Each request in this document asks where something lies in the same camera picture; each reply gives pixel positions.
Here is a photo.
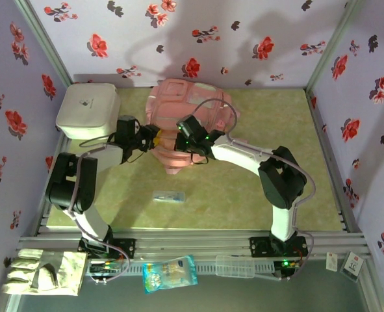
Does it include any pink backpack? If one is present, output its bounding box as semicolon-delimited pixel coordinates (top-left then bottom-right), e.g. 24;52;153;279
145;77;248;178

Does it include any clear plastic stationery pack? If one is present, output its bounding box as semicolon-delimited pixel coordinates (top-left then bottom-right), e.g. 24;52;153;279
151;190;186;204

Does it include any white storage box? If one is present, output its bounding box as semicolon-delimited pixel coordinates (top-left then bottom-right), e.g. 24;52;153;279
55;83;122;141

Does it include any blue snack bag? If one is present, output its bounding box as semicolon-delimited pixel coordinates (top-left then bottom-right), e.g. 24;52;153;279
142;254;199;295

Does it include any clear plastic organizer box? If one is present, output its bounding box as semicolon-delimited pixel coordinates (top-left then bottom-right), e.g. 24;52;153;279
215;255;256;280

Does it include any beige work glove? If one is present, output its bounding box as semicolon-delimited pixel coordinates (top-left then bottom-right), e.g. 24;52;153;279
1;248;88;296

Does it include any small white card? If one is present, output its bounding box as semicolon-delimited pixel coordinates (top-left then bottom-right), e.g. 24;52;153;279
325;252;339;272

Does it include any aluminium base frame rail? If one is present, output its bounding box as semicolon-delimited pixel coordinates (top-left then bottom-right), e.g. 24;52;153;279
16;229;373;261

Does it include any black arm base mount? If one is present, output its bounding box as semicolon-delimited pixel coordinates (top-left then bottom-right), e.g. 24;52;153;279
249;236;309;259
77;237;136;261

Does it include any aluminium corner post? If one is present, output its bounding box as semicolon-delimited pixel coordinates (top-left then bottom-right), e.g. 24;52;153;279
14;0;74;85
305;0;363;92

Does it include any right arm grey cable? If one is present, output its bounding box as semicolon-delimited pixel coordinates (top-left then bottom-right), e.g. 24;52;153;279
191;98;316;282

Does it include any grey slotted cable duct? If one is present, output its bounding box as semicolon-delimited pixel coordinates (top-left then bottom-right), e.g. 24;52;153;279
87;259;277;277

